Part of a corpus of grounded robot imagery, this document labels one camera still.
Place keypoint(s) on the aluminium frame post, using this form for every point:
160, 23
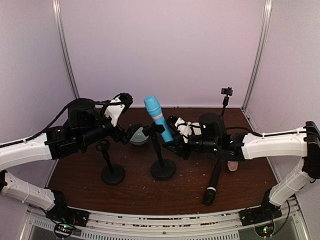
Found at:
264, 30
64, 48

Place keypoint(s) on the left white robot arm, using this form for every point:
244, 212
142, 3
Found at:
80, 123

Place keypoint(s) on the blue toy microphone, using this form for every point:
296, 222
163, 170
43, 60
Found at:
154, 109

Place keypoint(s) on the thin black stand with clip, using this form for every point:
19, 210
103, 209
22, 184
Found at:
227, 92

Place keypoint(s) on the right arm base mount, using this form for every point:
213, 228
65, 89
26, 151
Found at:
263, 217

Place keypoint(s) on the short black microphone stand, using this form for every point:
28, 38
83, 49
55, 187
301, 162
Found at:
111, 174

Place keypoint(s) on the front aluminium rail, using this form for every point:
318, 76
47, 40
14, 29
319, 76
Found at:
223, 225

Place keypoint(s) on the left aluminium frame post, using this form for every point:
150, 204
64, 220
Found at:
64, 48

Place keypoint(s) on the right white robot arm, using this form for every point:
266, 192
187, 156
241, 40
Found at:
209, 135

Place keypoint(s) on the light teal bowl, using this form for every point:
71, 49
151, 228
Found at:
139, 138

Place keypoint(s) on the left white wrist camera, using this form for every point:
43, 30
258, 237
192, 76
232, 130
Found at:
113, 112

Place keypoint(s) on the tall black microphone stand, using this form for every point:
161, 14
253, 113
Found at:
162, 169

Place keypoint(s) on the black handheld microphone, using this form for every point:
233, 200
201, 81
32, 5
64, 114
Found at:
211, 190

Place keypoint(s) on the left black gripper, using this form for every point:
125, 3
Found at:
125, 136

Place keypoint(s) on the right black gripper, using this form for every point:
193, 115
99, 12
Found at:
178, 145

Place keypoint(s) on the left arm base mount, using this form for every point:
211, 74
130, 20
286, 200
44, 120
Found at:
65, 219

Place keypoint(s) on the right aluminium frame post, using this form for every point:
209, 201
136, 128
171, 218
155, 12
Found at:
264, 30

